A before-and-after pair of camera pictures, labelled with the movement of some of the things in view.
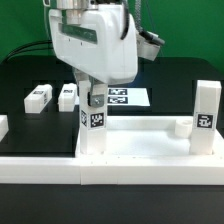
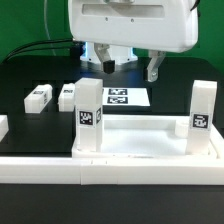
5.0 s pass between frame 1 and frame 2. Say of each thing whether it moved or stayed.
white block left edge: stayed
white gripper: moved
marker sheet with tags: stayed
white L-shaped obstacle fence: stayed
